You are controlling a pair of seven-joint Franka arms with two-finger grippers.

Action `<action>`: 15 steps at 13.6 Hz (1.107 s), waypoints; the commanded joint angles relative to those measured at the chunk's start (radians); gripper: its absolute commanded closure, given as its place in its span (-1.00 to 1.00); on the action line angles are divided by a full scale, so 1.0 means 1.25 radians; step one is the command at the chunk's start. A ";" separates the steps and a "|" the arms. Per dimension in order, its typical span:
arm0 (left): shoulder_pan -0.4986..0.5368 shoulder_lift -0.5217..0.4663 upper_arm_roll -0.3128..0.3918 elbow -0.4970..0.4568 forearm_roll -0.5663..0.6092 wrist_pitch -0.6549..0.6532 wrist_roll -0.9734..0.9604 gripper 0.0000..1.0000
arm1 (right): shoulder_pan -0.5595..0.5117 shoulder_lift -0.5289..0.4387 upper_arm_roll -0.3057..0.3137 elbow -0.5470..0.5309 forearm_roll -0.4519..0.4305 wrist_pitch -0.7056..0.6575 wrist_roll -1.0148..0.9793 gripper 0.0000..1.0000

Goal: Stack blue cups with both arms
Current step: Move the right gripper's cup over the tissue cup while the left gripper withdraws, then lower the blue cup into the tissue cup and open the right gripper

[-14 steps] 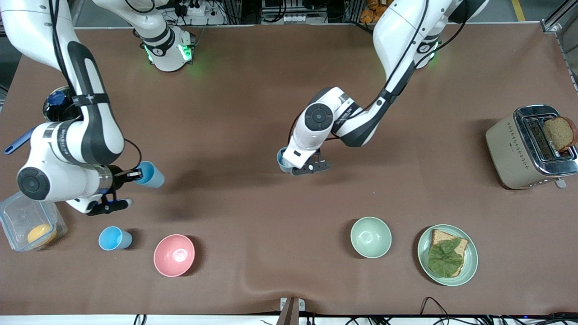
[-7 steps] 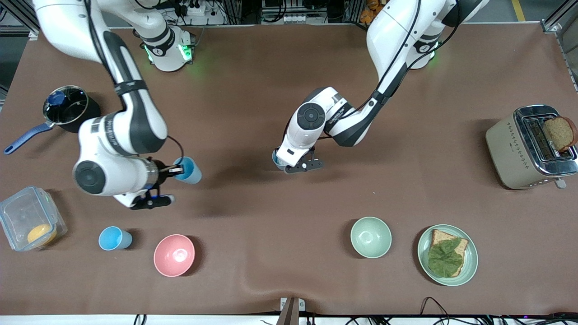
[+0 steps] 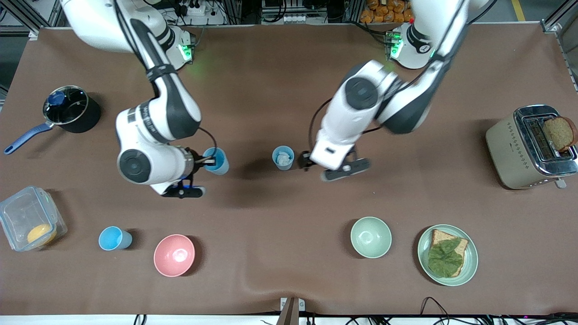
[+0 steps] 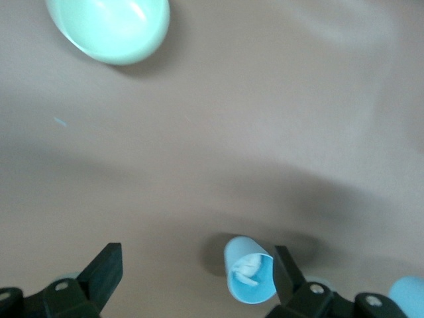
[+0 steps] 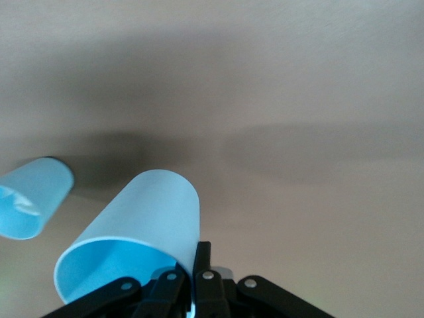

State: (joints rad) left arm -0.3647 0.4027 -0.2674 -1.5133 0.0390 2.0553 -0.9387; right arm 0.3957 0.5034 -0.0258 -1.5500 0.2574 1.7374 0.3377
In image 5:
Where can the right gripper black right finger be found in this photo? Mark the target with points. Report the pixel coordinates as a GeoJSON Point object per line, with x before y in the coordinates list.
{"type": "Point", "coordinates": [207, 291]}

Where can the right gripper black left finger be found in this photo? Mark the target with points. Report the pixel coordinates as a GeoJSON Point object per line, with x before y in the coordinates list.
{"type": "Point", "coordinates": [169, 291]}

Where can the light blue plastic cup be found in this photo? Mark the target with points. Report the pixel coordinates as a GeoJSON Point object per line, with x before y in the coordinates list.
{"type": "Point", "coordinates": [39, 185]}
{"type": "Point", "coordinates": [149, 205]}

